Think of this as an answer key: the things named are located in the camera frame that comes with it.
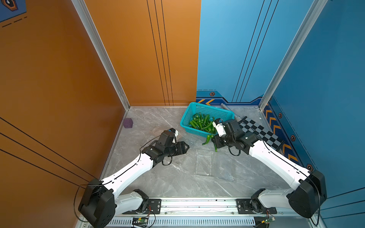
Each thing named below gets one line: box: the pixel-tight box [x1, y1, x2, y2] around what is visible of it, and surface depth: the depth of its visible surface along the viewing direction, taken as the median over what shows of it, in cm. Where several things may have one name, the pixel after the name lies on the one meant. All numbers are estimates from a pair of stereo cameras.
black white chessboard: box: [239, 115, 285, 152], surface depth 101 cm
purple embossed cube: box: [123, 117, 134, 129], surface depth 108 cm
